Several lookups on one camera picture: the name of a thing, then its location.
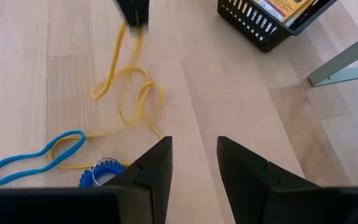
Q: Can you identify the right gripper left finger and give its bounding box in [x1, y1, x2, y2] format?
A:
[103, 136, 173, 224]

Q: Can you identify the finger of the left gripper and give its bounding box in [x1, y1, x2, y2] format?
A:
[115, 0, 139, 29]
[137, 0, 151, 29]

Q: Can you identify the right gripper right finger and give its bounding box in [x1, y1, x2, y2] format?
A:
[216, 136, 322, 224]

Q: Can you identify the yellow cable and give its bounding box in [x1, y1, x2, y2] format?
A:
[90, 21, 165, 140]

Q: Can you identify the blue spiral coil keyring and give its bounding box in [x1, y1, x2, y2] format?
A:
[78, 157, 127, 189]

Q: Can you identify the yellow rubber band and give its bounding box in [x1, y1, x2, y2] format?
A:
[47, 132, 131, 170]

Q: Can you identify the black slotted plastic basket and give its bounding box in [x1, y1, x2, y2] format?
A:
[217, 0, 338, 53]

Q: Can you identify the blue rubber band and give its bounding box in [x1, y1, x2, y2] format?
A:
[0, 129, 87, 187]

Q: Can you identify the yellow green crayon box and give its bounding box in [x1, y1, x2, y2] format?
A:
[253, 0, 320, 24]

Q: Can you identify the green perforated metal shelf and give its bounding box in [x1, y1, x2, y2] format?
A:
[308, 27, 358, 88]

